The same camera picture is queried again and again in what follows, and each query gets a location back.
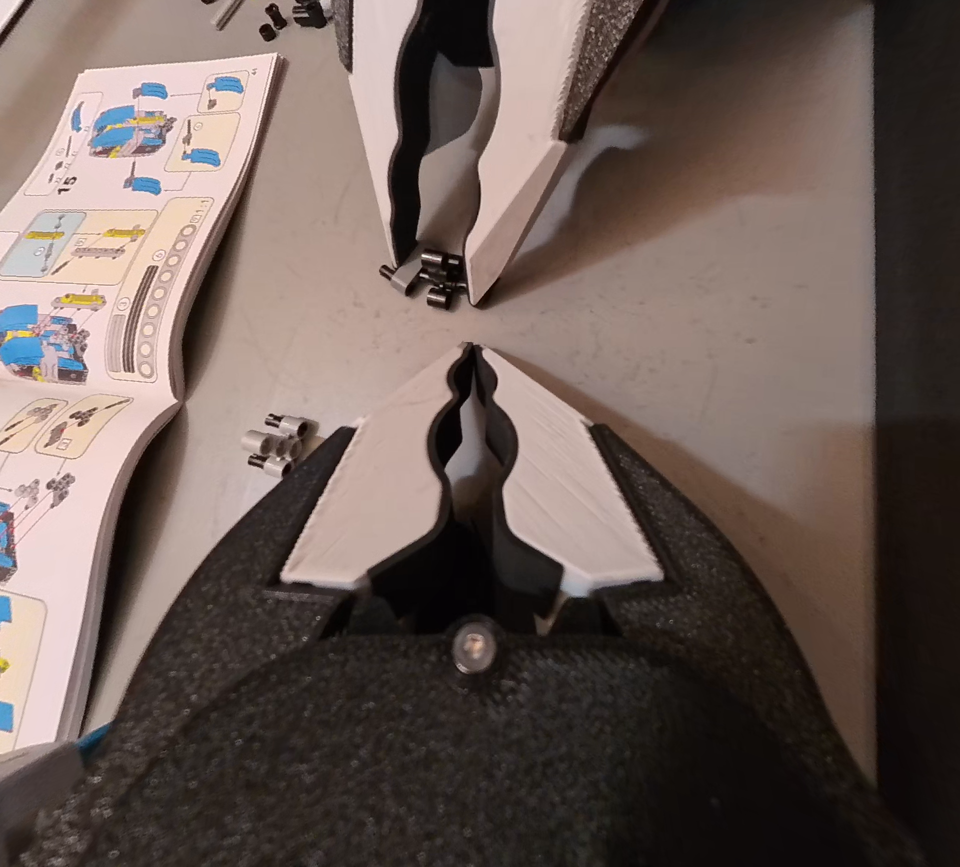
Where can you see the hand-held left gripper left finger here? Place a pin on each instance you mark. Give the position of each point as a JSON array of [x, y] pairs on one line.
[[375, 499]]

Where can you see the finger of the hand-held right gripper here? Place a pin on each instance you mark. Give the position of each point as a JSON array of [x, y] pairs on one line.
[[375, 57], [536, 57]]

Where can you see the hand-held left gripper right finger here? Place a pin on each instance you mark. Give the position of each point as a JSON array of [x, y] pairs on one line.
[[570, 499]]

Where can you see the light grey connector assembly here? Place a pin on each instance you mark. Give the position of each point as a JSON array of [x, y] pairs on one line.
[[274, 443]]

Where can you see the black cross connector piece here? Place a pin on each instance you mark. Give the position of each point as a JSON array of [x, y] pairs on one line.
[[441, 295]]

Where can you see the grey brick with black pins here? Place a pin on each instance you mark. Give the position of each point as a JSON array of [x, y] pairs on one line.
[[409, 272]]

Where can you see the grey desk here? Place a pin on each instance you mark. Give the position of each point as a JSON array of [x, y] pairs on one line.
[[712, 282]]

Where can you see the open instruction booklet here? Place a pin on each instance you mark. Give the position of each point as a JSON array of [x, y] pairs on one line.
[[150, 207]]

